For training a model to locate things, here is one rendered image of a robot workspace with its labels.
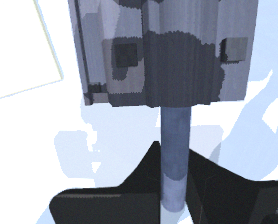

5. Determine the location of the dark grey housing block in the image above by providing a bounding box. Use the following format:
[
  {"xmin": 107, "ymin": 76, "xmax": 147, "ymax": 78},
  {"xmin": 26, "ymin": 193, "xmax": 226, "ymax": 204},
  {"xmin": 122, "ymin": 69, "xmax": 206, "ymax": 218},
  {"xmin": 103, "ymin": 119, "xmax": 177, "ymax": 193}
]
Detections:
[{"xmin": 67, "ymin": 0, "xmax": 259, "ymax": 108}]

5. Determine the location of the blue-grey cylinder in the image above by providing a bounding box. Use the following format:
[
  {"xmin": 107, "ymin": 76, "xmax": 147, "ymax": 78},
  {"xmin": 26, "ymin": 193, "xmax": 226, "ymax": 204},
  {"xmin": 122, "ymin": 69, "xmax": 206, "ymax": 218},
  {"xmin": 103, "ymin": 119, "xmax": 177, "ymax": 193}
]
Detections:
[{"xmin": 160, "ymin": 106, "xmax": 192, "ymax": 212}]

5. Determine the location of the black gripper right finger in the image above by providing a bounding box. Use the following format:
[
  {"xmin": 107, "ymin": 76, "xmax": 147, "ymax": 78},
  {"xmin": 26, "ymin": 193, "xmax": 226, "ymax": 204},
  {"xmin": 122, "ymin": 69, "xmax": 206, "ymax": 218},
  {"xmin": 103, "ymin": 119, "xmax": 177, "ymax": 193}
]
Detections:
[{"xmin": 185, "ymin": 149, "xmax": 278, "ymax": 224}]

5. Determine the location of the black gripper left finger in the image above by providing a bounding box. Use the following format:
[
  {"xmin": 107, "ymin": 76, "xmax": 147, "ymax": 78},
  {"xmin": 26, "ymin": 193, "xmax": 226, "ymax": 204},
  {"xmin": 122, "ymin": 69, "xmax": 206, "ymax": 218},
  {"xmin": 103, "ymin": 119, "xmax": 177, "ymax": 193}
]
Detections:
[{"xmin": 49, "ymin": 141, "xmax": 161, "ymax": 224}]

